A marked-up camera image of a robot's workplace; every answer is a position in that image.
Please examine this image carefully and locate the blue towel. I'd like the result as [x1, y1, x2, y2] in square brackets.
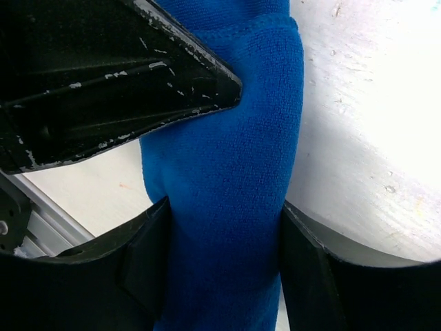
[141, 1, 304, 330]

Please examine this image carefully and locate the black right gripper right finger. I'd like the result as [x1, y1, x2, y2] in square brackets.
[280, 202, 440, 330]

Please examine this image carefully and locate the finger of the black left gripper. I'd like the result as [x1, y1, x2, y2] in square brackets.
[1, 1, 242, 174]

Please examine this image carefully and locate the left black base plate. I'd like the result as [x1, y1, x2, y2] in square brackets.
[1, 189, 32, 254]

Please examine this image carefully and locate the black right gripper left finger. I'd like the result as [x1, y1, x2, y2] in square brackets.
[1, 199, 172, 331]

